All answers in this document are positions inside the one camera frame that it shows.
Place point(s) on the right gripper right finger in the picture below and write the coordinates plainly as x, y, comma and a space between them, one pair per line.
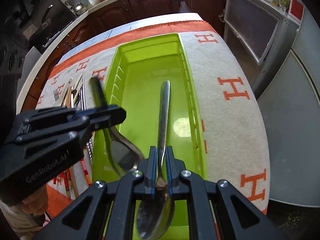
174, 168

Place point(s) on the large steel spoon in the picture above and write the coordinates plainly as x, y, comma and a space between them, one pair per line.
155, 215

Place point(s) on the white plastic bag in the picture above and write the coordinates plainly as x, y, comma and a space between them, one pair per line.
184, 8

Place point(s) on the red label jar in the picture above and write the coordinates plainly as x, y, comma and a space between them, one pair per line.
296, 9

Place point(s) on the dark-handled steel ladle spoon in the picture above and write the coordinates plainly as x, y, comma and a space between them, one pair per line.
123, 155

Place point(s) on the wooden-handled small spoon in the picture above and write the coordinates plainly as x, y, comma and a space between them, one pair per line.
75, 98

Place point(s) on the black stove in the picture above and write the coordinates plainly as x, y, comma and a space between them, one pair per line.
32, 23

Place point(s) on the grey metal cabinet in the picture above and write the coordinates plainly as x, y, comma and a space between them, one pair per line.
263, 33

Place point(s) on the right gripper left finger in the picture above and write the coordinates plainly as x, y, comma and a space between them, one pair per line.
146, 185

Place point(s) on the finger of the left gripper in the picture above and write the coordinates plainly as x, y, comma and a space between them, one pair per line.
96, 123
112, 110

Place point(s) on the steel fork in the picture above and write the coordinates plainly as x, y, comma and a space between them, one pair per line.
59, 95

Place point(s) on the left hand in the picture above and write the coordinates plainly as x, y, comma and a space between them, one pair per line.
37, 203

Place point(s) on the green plastic utensil tray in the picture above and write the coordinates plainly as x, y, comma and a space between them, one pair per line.
134, 81

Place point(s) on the beige orange H-pattern cloth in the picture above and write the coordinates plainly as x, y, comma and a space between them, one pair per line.
234, 136

